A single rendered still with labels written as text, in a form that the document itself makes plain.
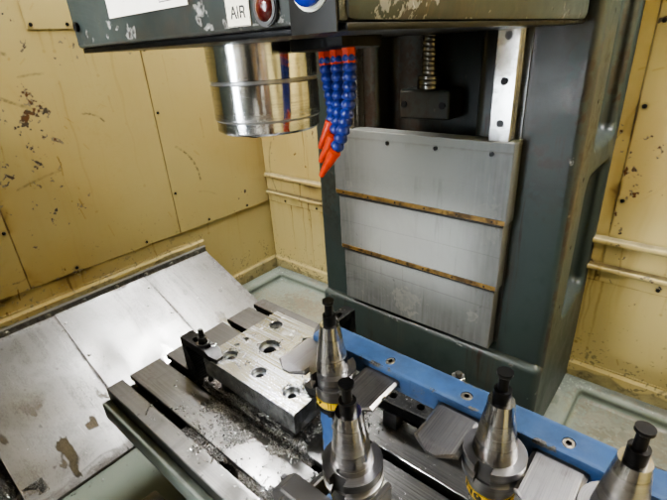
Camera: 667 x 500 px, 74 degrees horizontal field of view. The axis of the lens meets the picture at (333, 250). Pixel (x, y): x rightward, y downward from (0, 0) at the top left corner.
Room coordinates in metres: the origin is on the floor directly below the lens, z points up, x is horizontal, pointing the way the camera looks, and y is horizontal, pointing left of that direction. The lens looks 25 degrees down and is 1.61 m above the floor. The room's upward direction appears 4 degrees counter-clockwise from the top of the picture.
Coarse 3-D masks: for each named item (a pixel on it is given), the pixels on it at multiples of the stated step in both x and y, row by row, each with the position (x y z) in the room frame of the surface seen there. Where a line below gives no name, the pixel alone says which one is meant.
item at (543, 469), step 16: (528, 464) 0.31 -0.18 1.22; (544, 464) 0.30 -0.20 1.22; (560, 464) 0.30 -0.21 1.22; (528, 480) 0.29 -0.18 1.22; (544, 480) 0.29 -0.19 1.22; (560, 480) 0.29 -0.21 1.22; (576, 480) 0.29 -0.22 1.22; (528, 496) 0.27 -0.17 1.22; (544, 496) 0.27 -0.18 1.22; (560, 496) 0.27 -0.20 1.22; (576, 496) 0.27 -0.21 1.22
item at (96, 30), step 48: (96, 0) 0.58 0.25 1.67; (192, 0) 0.45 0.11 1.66; (288, 0) 0.37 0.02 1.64; (336, 0) 0.34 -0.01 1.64; (384, 0) 0.37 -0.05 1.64; (432, 0) 0.42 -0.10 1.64; (480, 0) 0.50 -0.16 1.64; (528, 0) 0.60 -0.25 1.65; (576, 0) 0.76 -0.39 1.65; (96, 48) 0.61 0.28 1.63; (144, 48) 0.53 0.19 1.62
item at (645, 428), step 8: (640, 424) 0.25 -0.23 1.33; (648, 424) 0.25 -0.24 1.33; (640, 432) 0.24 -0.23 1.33; (648, 432) 0.24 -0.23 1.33; (656, 432) 0.24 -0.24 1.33; (632, 440) 0.25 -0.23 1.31; (640, 440) 0.24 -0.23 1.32; (648, 440) 0.24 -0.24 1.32; (632, 448) 0.24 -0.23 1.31; (640, 448) 0.24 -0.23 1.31; (648, 448) 0.24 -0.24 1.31; (624, 456) 0.25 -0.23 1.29; (632, 456) 0.24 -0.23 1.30; (640, 456) 0.24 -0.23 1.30; (648, 456) 0.24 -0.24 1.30; (632, 464) 0.24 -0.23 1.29; (640, 464) 0.24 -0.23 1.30
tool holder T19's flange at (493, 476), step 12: (468, 432) 0.34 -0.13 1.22; (468, 444) 0.33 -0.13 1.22; (468, 456) 0.31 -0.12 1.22; (468, 468) 0.31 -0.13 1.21; (480, 468) 0.31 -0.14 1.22; (492, 468) 0.30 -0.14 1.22; (504, 468) 0.30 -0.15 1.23; (516, 468) 0.30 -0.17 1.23; (492, 480) 0.29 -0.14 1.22; (504, 480) 0.29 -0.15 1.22; (516, 480) 0.29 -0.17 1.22; (492, 492) 0.29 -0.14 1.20; (504, 492) 0.29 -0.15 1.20
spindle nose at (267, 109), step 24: (216, 48) 0.64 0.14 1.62; (240, 48) 0.63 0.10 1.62; (264, 48) 0.63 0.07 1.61; (288, 48) 0.64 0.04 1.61; (216, 72) 0.65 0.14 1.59; (240, 72) 0.63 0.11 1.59; (264, 72) 0.63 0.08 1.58; (288, 72) 0.64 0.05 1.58; (312, 72) 0.67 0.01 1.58; (216, 96) 0.66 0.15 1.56; (240, 96) 0.63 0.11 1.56; (264, 96) 0.63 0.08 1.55; (288, 96) 0.64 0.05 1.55; (312, 96) 0.67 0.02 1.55; (216, 120) 0.67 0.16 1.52; (240, 120) 0.63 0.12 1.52; (264, 120) 0.63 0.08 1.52; (288, 120) 0.64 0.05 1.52; (312, 120) 0.67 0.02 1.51
